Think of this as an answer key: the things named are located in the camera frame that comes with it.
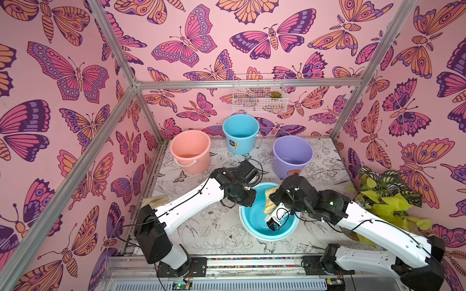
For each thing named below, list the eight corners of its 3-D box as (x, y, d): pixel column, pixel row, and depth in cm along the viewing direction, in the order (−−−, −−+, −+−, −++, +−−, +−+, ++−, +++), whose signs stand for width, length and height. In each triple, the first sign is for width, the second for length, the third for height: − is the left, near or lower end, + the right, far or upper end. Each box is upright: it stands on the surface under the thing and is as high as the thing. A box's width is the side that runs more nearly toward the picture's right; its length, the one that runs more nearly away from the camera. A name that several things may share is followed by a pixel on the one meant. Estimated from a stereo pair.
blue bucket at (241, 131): (224, 158, 113) (221, 138, 99) (225, 135, 126) (223, 114, 112) (258, 158, 113) (261, 137, 99) (256, 135, 126) (258, 114, 112)
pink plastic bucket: (174, 181, 103) (163, 161, 89) (182, 151, 117) (174, 130, 103) (211, 181, 102) (206, 161, 88) (214, 150, 117) (210, 129, 103)
